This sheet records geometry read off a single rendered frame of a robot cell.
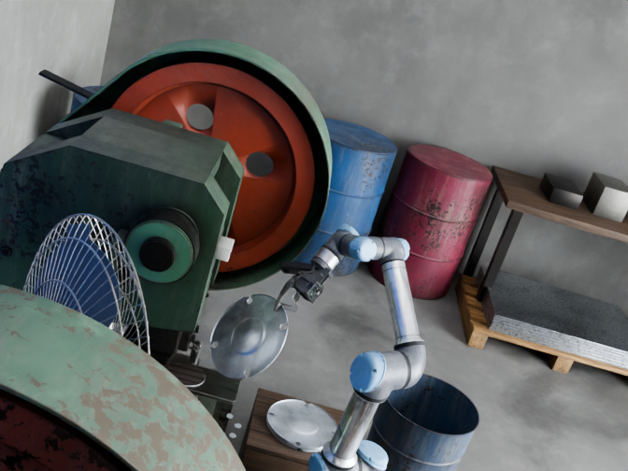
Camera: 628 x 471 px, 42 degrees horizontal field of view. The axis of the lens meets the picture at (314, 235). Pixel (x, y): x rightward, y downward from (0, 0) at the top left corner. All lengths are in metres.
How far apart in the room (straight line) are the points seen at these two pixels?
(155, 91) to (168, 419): 1.78
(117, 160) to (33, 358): 1.28
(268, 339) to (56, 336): 1.62
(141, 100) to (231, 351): 0.85
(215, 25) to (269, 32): 0.36
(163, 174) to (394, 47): 3.58
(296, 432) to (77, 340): 2.30
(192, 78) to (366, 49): 3.05
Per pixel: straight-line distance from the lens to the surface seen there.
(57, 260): 1.78
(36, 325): 1.02
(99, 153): 2.21
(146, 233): 2.12
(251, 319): 2.64
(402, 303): 2.58
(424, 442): 3.40
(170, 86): 2.67
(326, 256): 2.61
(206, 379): 2.67
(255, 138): 2.69
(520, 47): 5.67
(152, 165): 2.20
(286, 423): 3.29
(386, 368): 2.44
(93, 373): 0.99
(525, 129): 5.80
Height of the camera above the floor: 2.30
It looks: 23 degrees down
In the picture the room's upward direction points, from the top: 17 degrees clockwise
